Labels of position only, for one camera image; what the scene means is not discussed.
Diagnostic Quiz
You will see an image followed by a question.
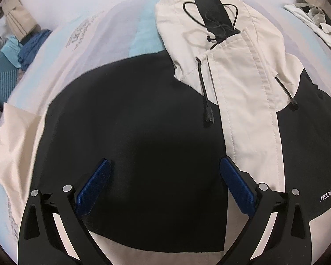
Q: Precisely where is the clothes pile on suitcase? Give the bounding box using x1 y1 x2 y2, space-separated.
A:
0 35 23 62

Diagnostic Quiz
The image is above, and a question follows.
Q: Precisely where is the blue crumpled garment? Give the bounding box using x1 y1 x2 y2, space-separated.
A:
18 29 52 71

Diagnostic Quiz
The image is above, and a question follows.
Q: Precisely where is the striped bed mattress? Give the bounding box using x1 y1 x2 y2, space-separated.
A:
0 0 331 252

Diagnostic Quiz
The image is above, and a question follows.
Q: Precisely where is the beige left curtain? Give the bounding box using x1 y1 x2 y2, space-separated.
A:
1 0 38 41

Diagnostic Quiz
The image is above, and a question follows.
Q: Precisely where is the cream and black hooded jacket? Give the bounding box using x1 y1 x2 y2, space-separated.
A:
0 0 331 264

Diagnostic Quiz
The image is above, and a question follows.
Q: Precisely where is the white crumpled garment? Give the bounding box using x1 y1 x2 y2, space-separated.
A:
283 2 331 49

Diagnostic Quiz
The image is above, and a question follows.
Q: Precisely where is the teal suitcase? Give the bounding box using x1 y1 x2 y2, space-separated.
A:
0 52 18 109

